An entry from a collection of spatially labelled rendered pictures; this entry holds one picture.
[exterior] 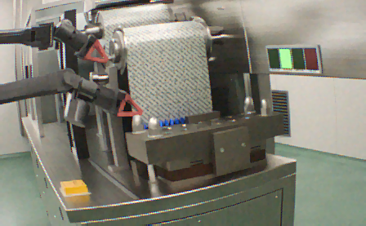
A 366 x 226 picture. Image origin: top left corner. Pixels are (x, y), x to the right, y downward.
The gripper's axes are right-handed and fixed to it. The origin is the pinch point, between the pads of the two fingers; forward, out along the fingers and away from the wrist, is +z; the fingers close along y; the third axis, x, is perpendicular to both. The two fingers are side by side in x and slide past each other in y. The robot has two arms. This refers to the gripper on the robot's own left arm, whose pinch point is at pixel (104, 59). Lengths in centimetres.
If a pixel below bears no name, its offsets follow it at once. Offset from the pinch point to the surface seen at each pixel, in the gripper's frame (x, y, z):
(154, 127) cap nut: -10.7, 24.5, 14.4
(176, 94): 2.1, 7.1, 21.6
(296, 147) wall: 83, -275, 285
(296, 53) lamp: 21, 43, 30
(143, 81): -0.1, 7.0, 11.5
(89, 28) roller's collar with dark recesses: 9.6, -21.5, -7.5
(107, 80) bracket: -4.3, -1.3, 4.3
